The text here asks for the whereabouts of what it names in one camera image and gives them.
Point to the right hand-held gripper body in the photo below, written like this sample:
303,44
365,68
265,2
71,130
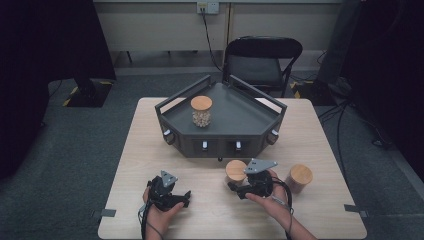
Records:
260,183

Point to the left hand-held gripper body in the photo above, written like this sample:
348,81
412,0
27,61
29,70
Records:
160,191

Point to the glass jar with brown balls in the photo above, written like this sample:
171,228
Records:
235,169

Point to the pinkish brown jar filling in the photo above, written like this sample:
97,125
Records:
294,185

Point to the glass jar with pinkish filling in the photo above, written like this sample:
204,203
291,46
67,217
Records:
301,174

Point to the dark grey rack with drawers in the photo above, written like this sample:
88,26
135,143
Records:
240,113

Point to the pile of white nuts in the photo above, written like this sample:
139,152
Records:
201,119

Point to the glass jar with white nuts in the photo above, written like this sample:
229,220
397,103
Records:
201,103

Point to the person's right hand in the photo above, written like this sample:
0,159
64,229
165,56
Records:
278,203

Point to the person's left hand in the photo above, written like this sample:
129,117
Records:
158,220

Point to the black stand base with tape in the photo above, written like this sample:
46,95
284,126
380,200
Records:
88,96
316,95

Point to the black folding chair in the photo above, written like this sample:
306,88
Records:
256,68

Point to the black power adapter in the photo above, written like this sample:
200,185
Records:
381,143

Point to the grey stand column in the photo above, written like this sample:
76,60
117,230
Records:
340,40

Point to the black curtain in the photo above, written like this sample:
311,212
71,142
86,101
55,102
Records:
40,66
390,66

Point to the white wall socket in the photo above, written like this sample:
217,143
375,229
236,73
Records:
208,7

